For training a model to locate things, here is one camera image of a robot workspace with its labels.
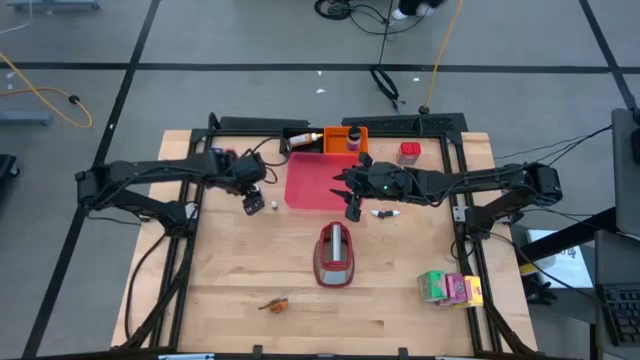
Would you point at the person's leg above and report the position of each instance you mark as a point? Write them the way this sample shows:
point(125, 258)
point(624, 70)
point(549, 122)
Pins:
point(412, 4)

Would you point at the black metal beam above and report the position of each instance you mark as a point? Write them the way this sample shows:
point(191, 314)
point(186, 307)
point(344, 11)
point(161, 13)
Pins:
point(575, 234)

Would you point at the black floor object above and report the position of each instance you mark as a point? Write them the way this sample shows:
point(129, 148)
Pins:
point(7, 166)

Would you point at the person's foot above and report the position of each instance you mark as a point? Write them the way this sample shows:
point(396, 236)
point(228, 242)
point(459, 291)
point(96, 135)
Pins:
point(400, 14)
point(426, 9)

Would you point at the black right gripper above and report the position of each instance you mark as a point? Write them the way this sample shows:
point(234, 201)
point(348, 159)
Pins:
point(385, 177)

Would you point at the grey desk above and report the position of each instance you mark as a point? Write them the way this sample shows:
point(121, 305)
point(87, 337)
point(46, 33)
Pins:
point(615, 260)

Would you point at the orange plastic bin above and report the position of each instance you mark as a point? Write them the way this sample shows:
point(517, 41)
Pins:
point(335, 142)

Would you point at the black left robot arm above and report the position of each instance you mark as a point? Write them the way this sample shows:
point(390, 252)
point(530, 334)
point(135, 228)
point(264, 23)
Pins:
point(150, 167)

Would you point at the pink plastic bin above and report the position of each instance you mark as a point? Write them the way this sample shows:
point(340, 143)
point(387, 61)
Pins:
point(310, 180)

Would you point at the black perforated panel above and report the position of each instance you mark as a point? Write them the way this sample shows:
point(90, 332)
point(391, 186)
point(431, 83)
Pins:
point(400, 122)

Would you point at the dark tube with white ends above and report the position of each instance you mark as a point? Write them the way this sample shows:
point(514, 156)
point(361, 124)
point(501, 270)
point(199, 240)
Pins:
point(385, 214)

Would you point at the black aluminium table frame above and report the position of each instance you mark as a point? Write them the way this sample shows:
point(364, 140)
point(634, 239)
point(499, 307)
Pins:
point(240, 133)

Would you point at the yellow mini cereal box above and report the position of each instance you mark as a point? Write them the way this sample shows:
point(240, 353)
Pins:
point(473, 291)

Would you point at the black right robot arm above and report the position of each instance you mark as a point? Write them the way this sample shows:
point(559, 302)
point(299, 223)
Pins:
point(475, 177)

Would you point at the black plastic bin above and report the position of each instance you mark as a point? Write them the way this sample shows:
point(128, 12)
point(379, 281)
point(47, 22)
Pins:
point(305, 150)

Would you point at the grey stand foot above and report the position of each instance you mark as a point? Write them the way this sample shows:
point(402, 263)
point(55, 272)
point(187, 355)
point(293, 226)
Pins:
point(50, 5)
point(25, 118)

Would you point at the green mini cereal box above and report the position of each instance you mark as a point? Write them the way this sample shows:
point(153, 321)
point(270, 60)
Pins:
point(431, 286)

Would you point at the black-lidded spice jar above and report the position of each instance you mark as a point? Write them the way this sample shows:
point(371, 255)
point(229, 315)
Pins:
point(354, 142)

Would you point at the black keyboard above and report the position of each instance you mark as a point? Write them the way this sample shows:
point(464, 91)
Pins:
point(622, 315)

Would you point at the blue mini cereal box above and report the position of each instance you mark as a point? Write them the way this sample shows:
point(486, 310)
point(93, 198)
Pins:
point(214, 149)

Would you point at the orange-capped small bottle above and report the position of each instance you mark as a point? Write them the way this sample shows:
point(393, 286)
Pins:
point(302, 140)

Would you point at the black flat panel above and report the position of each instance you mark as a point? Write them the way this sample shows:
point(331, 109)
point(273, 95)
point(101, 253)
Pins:
point(260, 123)

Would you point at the small red box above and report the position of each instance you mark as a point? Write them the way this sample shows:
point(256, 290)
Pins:
point(410, 149)

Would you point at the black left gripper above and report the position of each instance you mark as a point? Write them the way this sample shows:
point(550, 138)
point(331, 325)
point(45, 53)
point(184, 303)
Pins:
point(242, 170)

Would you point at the black clamp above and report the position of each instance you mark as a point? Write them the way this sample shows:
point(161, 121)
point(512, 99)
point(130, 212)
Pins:
point(537, 290)

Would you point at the white paper sheet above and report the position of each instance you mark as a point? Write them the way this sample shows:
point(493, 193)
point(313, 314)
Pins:
point(565, 265)

